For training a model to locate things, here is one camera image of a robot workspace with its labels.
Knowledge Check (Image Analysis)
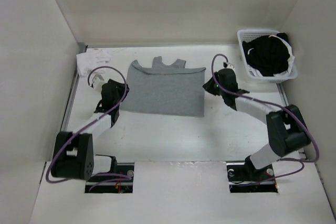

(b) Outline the grey tank top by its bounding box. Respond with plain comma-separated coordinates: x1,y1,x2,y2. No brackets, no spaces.
120,56,206,118

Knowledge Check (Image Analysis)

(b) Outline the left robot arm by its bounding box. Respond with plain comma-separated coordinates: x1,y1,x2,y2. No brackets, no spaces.
46,79,129,182

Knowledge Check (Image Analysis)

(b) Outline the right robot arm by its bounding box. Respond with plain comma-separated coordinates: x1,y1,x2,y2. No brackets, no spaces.
203,68,311,182

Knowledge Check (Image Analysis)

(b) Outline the white folded tank top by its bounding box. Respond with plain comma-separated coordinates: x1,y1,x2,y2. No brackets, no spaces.
76,49,111,77

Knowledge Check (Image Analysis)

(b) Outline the white garment in basket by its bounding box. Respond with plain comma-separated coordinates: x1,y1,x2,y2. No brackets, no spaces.
248,34,296,78

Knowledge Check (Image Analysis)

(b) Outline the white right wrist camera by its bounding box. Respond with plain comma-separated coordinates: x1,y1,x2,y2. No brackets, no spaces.
223,62,235,70

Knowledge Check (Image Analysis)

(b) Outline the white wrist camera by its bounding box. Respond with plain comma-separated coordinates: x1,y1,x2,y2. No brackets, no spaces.
223,62,235,70
89,74,105,92

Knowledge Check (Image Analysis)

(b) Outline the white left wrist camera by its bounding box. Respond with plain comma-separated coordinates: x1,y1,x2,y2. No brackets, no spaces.
89,74,105,92

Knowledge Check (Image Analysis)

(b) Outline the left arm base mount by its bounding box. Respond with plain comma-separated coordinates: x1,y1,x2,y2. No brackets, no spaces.
85,155,134,194

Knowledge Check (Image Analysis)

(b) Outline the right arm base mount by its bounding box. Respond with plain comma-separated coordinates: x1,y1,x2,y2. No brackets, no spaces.
226,160,278,193

